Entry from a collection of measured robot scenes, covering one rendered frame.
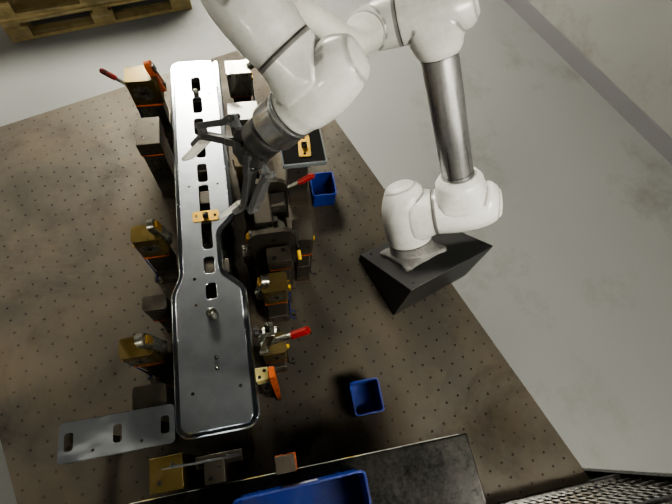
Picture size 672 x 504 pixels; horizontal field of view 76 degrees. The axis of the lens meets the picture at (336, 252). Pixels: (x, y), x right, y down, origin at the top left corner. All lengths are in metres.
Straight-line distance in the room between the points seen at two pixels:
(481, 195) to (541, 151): 1.94
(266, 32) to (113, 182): 1.43
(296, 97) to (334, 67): 0.07
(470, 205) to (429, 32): 0.53
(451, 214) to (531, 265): 1.45
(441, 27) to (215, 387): 1.10
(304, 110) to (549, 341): 2.23
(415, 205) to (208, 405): 0.87
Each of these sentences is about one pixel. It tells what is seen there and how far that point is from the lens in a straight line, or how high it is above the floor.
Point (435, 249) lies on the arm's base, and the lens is 1.57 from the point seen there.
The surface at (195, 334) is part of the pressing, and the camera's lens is 1.34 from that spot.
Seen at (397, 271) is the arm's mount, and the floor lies 0.89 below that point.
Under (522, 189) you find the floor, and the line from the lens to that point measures 3.08.
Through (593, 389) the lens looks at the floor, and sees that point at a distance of 2.77.
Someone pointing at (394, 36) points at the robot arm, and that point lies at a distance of 1.21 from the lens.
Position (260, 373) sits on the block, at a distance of 1.22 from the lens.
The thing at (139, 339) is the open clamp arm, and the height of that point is 1.12.
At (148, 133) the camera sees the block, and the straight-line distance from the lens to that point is 1.69.
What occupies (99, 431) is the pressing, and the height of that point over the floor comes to 1.00.
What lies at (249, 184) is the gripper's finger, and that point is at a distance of 0.85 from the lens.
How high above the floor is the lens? 2.27
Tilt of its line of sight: 65 degrees down
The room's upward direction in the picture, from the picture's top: 11 degrees clockwise
